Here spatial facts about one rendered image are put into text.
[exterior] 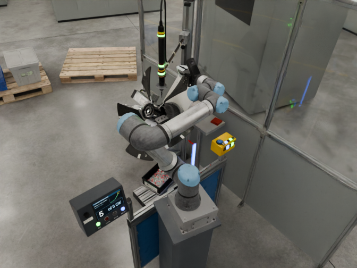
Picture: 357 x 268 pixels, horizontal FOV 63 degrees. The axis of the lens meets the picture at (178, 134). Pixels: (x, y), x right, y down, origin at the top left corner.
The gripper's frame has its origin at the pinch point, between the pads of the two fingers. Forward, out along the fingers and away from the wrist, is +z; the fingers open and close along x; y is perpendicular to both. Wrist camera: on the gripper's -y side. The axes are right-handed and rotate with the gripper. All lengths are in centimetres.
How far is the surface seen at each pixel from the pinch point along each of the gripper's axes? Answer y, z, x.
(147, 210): 80, -17, -46
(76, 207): 39, -22, -84
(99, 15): 126, 553, 179
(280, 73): 23, -22, 71
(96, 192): 40, -18, -72
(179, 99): 48, 33, 22
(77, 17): 121, 565, 131
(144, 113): 44, 31, -11
